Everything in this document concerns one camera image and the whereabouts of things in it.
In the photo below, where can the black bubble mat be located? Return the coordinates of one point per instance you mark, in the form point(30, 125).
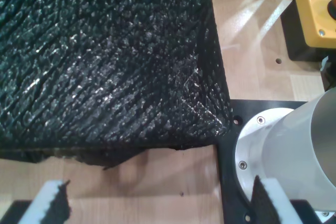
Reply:
point(105, 64)

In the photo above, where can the yellow emergency stop box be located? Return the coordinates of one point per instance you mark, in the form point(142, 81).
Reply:
point(309, 11)

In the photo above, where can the black stop box mount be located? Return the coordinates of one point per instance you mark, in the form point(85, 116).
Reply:
point(294, 48)

